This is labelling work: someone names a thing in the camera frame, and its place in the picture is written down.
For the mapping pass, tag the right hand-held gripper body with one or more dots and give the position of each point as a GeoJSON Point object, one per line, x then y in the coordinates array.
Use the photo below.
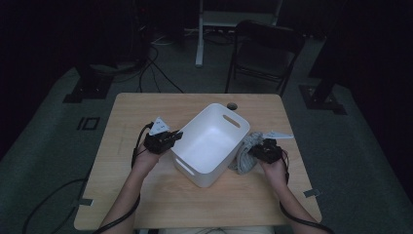
{"type": "Point", "coordinates": [270, 152]}

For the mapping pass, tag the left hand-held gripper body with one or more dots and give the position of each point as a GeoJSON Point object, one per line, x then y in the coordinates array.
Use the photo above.
{"type": "Point", "coordinates": [157, 144]}

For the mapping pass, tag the grey knitted cloth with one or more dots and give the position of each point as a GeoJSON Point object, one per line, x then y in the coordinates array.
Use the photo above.
{"type": "Point", "coordinates": [243, 161]}

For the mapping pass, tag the white plastic bin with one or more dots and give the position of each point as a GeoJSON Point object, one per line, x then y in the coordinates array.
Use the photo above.
{"type": "Point", "coordinates": [211, 146]}

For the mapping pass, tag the person's right hand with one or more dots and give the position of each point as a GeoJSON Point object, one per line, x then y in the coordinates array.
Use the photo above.
{"type": "Point", "coordinates": [276, 172]}

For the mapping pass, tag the person's left hand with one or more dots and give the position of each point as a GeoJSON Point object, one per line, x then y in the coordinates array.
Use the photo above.
{"type": "Point", "coordinates": [146, 162]}

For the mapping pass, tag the grey tape strip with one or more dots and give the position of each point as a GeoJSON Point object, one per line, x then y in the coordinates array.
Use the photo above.
{"type": "Point", "coordinates": [312, 193]}
{"type": "Point", "coordinates": [85, 202]}

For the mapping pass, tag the black folding chair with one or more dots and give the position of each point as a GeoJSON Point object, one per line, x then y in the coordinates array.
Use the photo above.
{"type": "Point", "coordinates": [269, 39]}

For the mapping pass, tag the black stand with base plate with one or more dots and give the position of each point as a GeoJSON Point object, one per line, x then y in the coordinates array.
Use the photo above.
{"type": "Point", "coordinates": [321, 97]}
{"type": "Point", "coordinates": [89, 87]}

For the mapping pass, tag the white metal desk frame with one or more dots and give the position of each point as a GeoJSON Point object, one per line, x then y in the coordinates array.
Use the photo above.
{"type": "Point", "coordinates": [199, 42]}

